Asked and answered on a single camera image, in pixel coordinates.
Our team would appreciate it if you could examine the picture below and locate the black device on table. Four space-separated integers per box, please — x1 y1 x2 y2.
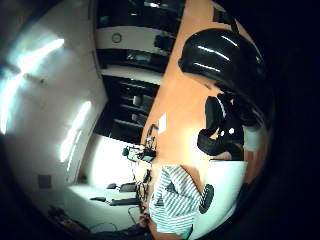
213 8 239 33

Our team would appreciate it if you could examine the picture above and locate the white paper sheet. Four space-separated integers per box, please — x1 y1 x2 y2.
157 112 167 135

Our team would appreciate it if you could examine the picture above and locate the black box on shelf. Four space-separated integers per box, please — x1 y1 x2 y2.
153 33 176 52

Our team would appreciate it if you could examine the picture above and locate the white flat box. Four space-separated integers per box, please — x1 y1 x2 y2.
189 159 248 238

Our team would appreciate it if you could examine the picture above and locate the black ribbed oval object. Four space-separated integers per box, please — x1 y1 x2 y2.
198 183 215 215

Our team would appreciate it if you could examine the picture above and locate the dark shelf unit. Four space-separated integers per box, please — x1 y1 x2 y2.
93 74 161 145

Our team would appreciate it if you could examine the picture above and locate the person's striped shirt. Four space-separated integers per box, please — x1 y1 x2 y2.
148 165 203 236

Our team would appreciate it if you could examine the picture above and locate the black keyboard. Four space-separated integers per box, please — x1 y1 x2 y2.
109 197 141 207

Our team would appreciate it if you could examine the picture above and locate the long ceiling light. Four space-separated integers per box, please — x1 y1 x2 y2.
59 100 93 164
0 37 66 136

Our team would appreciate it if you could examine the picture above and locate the white desk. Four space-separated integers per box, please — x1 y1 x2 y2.
64 184 144 233

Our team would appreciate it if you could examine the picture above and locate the bundle of black cables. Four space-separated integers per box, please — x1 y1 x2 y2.
142 123 159 158

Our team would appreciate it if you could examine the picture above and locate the grey wall panel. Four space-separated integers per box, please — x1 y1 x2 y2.
37 174 53 190

